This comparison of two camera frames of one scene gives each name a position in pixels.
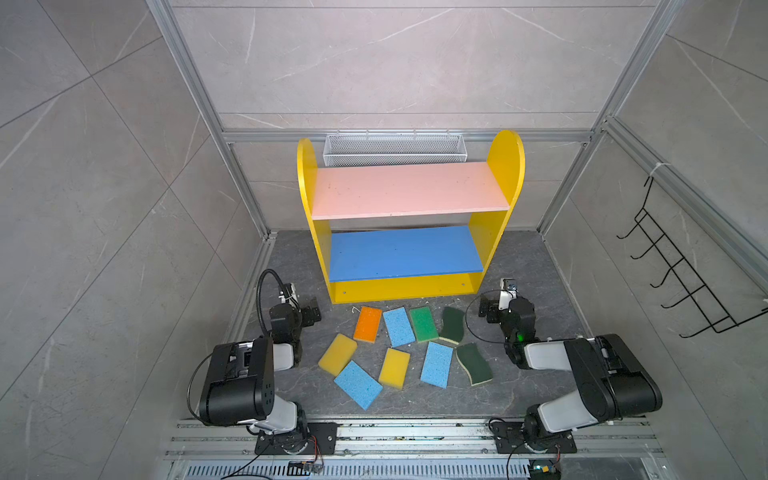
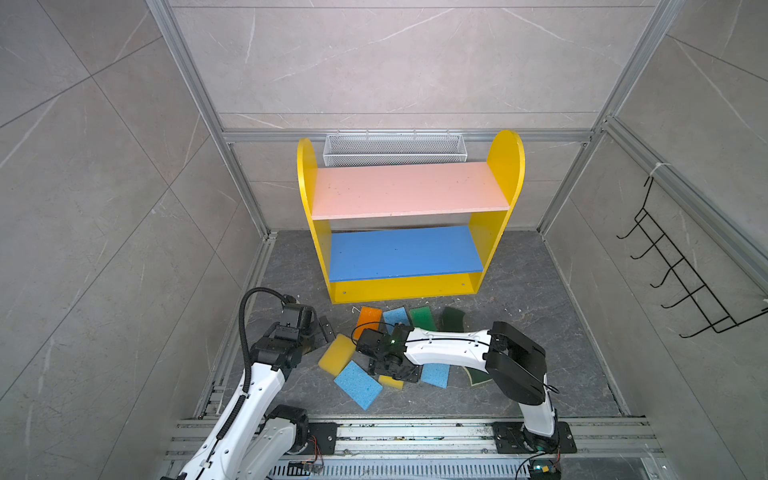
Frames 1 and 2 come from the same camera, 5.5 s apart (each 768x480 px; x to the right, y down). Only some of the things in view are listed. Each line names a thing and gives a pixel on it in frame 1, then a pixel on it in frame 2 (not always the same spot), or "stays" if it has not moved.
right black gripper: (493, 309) to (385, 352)
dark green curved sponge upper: (453, 325) stays
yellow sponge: (341, 349) stays
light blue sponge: (437, 364) stays
